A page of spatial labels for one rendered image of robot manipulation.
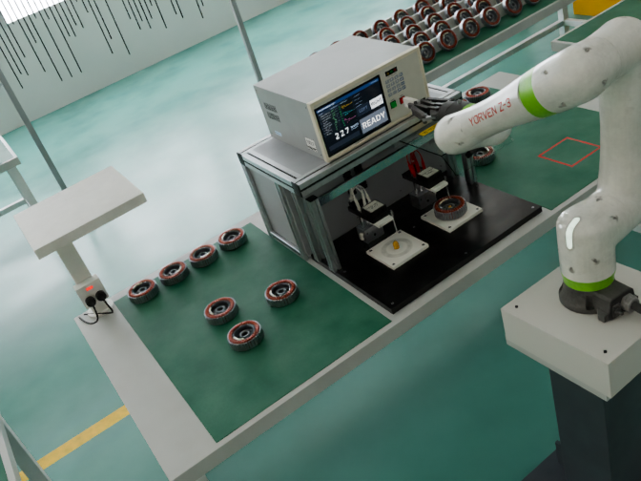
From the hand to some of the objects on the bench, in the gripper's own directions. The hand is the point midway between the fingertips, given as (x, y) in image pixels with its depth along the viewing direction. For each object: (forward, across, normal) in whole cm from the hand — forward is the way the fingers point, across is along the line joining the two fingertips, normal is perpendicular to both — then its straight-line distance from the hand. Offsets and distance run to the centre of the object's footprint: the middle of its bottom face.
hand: (411, 103), depth 218 cm
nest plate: (-2, +4, -44) cm, 44 cm away
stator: (+4, -77, -46) cm, 90 cm away
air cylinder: (+12, +4, -44) cm, 45 cm away
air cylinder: (+12, -20, -44) cm, 50 cm away
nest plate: (-3, -20, -44) cm, 48 cm away
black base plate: (-1, -8, -46) cm, 47 cm away
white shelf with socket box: (+55, -99, -46) cm, 122 cm away
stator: (-3, +4, -42) cm, 43 cm away
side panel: (+37, -41, -46) cm, 72 cm away
